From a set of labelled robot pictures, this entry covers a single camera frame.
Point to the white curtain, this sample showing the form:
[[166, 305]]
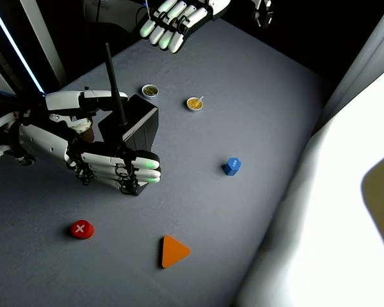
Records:
[[307, 224]]

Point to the grey table cloth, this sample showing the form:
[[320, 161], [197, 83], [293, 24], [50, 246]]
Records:
[[211, 208]]

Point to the red round block white cross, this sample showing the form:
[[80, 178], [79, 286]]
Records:
[[82, 229]]

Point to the blue hexagonal block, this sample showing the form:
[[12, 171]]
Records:
[[232, 167]]

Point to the blurred tan panel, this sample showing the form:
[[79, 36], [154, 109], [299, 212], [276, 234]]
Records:
[[380, 208]]

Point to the small bowl of green soup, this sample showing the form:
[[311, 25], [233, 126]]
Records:
[[150, 91]]

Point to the toy cupcake with cream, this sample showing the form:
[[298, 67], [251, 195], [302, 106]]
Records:
[[84, 132]]

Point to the white frame post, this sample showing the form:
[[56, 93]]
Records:
[[41, 38]]

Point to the orange triangle block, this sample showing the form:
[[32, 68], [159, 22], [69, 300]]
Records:
[[172, 252]]

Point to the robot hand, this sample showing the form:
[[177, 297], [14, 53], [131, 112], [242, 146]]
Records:
[[179, 16], [44, 144]]

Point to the small bowl of yellow noodles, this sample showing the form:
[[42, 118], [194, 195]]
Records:
[[194, 104]]

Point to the black box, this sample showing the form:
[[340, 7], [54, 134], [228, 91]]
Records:
[[140, 121]]

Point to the white light strip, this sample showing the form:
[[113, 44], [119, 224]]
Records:
[[16, 51]]

